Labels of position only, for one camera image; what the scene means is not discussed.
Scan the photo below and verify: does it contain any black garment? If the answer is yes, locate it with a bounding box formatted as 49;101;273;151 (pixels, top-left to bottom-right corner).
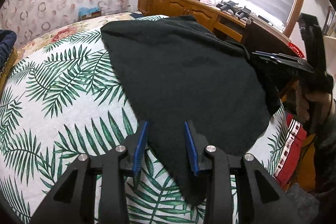
101;15;280;206

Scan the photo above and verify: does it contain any red patterned cloth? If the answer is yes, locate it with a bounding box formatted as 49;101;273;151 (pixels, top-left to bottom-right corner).
273;113;307;189

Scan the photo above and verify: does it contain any palm leaf print sheet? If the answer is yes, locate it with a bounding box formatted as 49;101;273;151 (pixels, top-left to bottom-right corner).
1;27;288;223

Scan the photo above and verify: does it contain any floral blanket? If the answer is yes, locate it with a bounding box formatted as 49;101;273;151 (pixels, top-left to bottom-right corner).
14;12;143;65

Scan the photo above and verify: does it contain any wooden sideboard cabinet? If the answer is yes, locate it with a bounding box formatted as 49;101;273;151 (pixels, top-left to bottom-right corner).
138;0;246;42

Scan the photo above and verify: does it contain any cardboard box with blue items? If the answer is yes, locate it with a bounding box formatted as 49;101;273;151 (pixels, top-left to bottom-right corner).
78;7;101;21

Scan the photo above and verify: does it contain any navy folded cloth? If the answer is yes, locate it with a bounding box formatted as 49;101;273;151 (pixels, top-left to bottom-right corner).
0;30;17;68

